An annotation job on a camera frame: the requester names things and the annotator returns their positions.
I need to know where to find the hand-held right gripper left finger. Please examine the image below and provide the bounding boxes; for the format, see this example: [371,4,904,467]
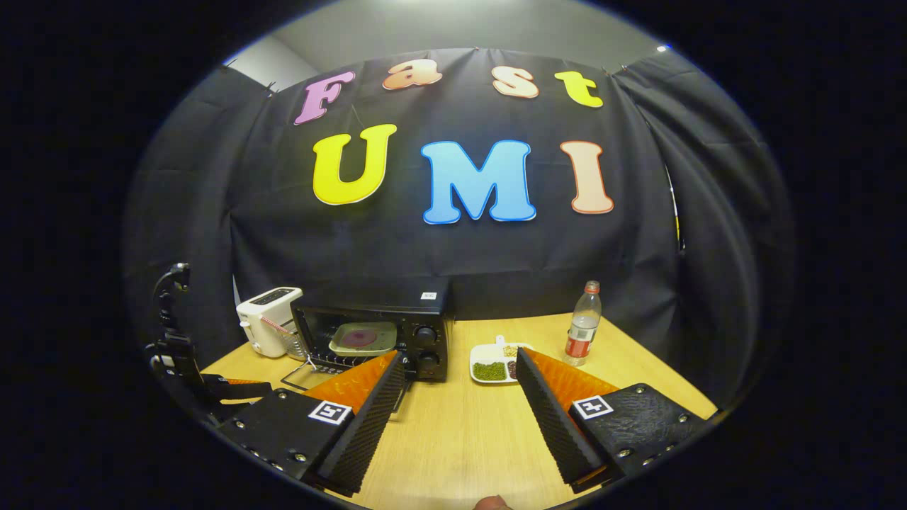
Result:
[213,351,406,497]

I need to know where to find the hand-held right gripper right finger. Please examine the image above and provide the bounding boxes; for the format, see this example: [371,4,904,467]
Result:
[514,347,709,496]

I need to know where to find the cream plate with cherry print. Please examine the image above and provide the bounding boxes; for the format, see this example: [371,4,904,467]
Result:
[328,321,400,358]

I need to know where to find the black electric oven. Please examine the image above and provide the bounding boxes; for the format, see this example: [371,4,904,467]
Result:
[280,276,456,419]

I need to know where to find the white toaster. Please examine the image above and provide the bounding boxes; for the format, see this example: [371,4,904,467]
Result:
[235,286,305,359]

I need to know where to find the white divided dish with beans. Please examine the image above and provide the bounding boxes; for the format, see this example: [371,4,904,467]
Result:
[469,335,534,386]

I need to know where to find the clear plastic bottle red label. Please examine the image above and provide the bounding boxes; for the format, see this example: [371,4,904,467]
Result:
[563,280,603,368]

